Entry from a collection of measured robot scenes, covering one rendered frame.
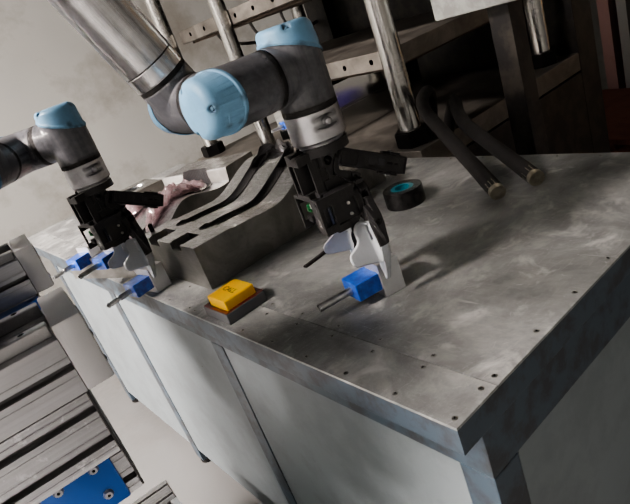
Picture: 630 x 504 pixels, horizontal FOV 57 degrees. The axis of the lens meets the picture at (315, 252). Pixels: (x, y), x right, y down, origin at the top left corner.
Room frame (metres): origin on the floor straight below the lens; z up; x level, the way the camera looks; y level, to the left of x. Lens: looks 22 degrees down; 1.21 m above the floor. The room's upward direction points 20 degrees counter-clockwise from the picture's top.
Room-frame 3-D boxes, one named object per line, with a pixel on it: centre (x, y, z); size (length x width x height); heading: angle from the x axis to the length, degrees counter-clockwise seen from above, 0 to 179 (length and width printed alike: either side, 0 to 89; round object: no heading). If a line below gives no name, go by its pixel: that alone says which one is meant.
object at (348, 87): (2.14, -0.32, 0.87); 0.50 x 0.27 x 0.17; 123
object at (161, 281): (1.10, 0.37, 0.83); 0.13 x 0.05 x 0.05; 131
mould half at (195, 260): (1.25, 0.07, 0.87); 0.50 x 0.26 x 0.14; 123
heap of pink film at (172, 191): (1.50, 0.33, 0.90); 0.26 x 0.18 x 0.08; 140
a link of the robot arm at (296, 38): (0.76, -0.06, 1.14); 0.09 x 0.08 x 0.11; 122
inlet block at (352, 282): (0.76, -0.04, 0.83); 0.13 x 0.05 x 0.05; 110
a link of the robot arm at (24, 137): (1.11, 0.45, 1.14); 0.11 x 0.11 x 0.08; 81
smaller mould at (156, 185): (1.92, 0.52, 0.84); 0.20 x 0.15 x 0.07; 123
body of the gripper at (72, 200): (1.11, 0.36, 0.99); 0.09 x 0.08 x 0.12; 131
